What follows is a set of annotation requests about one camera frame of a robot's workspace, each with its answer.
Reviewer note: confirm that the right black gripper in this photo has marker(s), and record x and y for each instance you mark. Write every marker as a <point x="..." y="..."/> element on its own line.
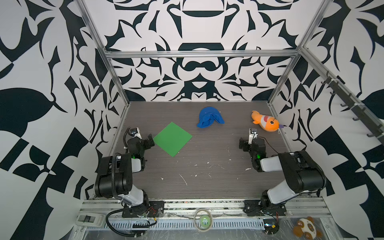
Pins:
<point x="245" y="144"/>

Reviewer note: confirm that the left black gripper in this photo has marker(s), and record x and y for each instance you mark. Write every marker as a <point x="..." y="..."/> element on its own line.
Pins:
<point x="147" y="142"/>

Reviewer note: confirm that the green square paper sheet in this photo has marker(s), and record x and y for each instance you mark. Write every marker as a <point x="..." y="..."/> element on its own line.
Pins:
<point x="172" y="139"/>

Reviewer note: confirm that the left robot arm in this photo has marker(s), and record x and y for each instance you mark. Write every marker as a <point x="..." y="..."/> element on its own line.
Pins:
<point x="115" y="173"/>

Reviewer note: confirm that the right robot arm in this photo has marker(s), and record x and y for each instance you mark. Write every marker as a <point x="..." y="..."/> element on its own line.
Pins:
<point x="302" y="174"/>

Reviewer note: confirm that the orange fish plush toy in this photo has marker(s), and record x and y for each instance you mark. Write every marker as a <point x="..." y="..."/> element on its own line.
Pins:
<point x="267" y="123"/>

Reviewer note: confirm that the blue crumpled cloth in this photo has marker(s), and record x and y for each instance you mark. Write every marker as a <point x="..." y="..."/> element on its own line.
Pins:
<point x="208" y="116"/>

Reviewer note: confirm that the white tape roll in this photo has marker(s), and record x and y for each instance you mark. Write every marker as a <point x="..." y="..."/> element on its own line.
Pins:
<point x="196" y="219"/>

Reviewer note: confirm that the small black electronics box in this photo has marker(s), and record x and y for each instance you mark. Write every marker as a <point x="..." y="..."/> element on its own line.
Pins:
<point x="271" y="227"/>

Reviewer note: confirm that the brown white plush toy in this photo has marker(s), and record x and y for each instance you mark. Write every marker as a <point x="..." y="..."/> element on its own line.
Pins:
<point x="305" y="227"/>

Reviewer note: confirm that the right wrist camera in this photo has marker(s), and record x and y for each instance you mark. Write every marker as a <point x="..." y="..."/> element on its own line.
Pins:
<point x="252" y="135"/>

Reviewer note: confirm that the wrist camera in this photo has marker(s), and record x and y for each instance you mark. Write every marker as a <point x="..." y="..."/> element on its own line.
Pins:
<point x="135" y="133"/>
<point x="252" y="135"/>

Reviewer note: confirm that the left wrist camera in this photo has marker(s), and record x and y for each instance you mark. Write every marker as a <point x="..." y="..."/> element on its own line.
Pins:
<point x="135" y="133"/>

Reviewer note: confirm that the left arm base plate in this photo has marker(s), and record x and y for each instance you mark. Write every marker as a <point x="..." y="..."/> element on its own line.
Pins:
<point x="151" y="209"/>

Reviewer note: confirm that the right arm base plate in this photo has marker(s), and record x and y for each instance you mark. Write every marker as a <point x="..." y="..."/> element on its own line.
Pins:
<point x="254" y="208"/>

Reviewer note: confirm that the aluminium front rail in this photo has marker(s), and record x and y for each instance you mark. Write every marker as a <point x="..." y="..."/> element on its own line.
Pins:
<point x="298" y="207"/>

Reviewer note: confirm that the black hook rail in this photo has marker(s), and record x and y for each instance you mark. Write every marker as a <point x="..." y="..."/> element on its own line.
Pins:
<point x="350" y="102"/>

